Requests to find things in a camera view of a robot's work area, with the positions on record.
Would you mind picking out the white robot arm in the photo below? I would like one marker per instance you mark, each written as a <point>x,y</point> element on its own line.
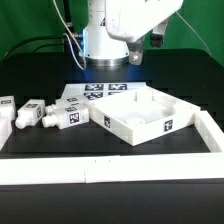
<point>99,48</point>

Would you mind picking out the white U-shaped obstacle frame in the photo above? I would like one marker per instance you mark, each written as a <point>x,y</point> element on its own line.
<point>185,166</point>

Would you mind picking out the white sheet with tags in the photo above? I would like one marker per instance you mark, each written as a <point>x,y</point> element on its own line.
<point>94,91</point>

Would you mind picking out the white square tabletop part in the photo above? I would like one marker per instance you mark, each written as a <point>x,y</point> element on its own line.
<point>142,114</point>

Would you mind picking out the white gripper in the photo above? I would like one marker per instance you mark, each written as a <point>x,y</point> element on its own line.
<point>129,20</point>

